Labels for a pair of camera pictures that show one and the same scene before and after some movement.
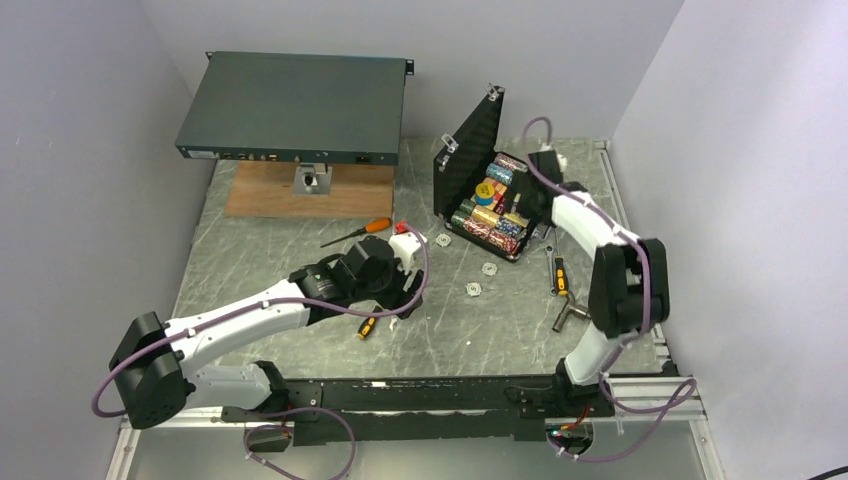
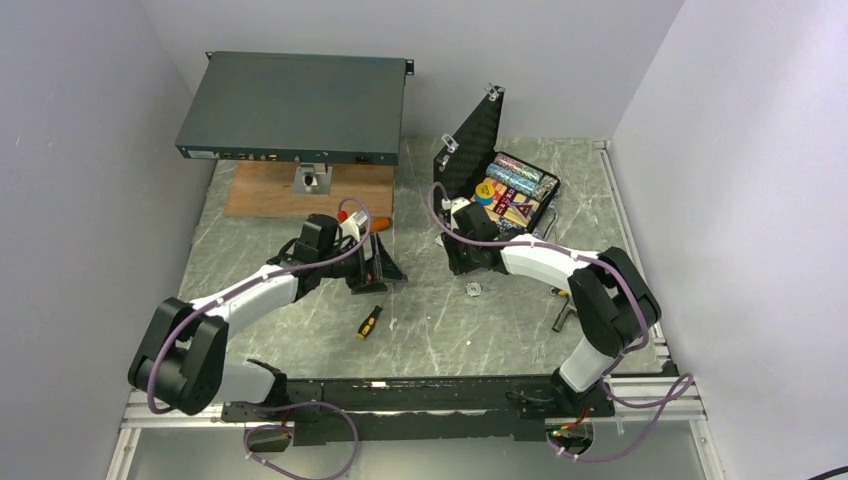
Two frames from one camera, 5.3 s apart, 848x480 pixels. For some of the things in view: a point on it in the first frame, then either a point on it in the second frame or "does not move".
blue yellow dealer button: (484, 193) does not move
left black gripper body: (388, 290) to (354, 268)
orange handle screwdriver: (376, 225) does not move
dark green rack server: (297, 108) does not move
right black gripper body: (524, 189) to (461, 253)
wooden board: (261, 189) does not move
